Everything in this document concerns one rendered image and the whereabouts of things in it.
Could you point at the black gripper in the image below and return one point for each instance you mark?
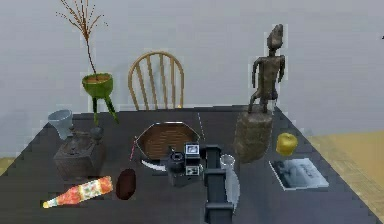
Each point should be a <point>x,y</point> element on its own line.
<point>175,162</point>

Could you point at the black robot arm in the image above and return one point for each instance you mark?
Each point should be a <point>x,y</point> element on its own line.
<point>217,186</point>

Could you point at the brown octagonal pan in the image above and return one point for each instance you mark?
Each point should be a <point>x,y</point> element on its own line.
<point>166,140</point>

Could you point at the dark brown oval potato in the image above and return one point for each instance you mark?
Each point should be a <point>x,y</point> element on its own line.
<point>125,184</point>

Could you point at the dark grey table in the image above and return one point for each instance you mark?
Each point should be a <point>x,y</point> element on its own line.
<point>160,208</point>

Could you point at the thin white stick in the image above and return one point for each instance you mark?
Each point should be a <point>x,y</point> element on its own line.
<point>201,126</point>

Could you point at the flowery orange bottle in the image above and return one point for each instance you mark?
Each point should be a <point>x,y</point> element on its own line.
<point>83,191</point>

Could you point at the brown box coffee grinder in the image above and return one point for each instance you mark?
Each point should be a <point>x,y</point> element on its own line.
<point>78,156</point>

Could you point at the clear glass vase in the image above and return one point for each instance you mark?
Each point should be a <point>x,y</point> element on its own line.
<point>232,183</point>

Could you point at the wooden spindle chair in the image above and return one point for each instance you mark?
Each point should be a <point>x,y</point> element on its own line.
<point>156,80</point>

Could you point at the green pot plant with twigs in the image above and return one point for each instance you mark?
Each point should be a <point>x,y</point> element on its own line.
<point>98,86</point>

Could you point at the pale grey cup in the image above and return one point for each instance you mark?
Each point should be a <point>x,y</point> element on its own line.
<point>61,121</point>

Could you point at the brown figure statue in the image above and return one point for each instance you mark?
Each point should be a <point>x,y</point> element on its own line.
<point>256,133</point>

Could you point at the yellow apple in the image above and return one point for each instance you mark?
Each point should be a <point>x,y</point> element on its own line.
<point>286,144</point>

